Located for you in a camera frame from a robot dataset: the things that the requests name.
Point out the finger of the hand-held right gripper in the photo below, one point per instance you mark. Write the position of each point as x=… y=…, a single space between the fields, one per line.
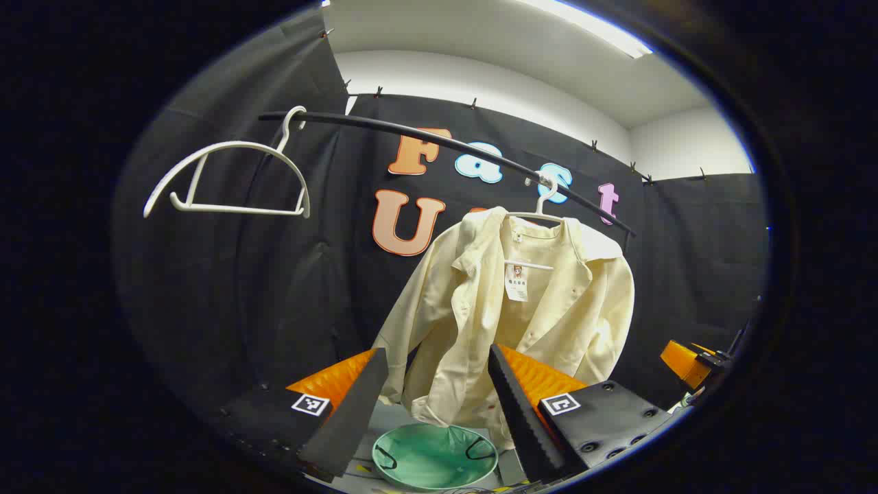
x=682 y=360

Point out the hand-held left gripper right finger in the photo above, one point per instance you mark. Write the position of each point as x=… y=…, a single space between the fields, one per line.
x=521 y=418

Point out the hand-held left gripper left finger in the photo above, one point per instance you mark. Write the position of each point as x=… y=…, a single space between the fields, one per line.
x=350 y=418

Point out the green laundry hamper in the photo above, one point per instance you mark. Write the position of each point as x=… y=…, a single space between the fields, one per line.
x=425 y=456

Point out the cream button shirt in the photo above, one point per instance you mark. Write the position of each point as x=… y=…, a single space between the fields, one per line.
x=466 y=322

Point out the white plastic hanger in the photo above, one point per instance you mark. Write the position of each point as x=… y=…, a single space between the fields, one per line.
x=240 y=208
x=542 y=206

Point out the black clothes rack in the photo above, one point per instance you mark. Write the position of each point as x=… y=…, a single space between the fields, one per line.
x=357 y=119

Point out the black backdrop cloth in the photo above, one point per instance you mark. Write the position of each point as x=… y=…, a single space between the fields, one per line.
x=288 y=288

